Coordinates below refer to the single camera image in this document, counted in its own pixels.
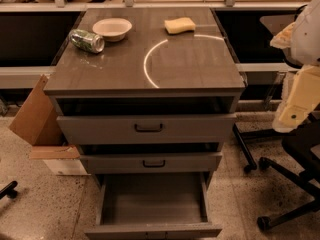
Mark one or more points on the padded gripper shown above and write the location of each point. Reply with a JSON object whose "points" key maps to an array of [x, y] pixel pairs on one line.
{"points": [[307, 40]]}

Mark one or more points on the grey bottom drawer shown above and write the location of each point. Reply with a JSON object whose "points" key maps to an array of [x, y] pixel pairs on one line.
{"points": [[164, 206]]}

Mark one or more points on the grey drawer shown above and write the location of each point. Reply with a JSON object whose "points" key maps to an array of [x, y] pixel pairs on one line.
{"points": [[161, 129], [164, 206], [151, 163]]}

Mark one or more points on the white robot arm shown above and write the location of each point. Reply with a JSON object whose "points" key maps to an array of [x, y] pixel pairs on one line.
{"points": [[302, 37]]}

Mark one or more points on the grey top drawer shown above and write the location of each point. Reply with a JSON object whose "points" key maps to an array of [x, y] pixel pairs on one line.
{"points": [[161, 129]]}

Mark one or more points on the grey middle drawer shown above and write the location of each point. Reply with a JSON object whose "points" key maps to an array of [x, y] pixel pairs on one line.
{"points": [[151, 163]]}

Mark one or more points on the grey drawer cabinet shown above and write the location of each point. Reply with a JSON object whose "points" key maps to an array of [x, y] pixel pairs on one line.
{"points": [[150, 72]]}

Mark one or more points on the black office chair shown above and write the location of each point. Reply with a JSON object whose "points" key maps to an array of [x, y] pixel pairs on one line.
{"points": [[302, 144]]}

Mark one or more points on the black side table stand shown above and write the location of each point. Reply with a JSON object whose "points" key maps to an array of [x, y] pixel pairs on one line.
{"points": [[241, 137]]}

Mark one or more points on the yellow sponge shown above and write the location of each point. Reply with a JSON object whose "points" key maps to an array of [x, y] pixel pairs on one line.
{"points": [[179, 25]]}

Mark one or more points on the white bowl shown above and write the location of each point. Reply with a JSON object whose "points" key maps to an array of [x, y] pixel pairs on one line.
{"points": [[112, 29]]}

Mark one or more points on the brown cardboard box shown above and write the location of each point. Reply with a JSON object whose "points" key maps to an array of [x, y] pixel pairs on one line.
{"points": [[35, 123]]}

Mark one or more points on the black chair caster left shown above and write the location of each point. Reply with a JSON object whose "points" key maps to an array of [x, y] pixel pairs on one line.
{"points": [[9, 190]]}

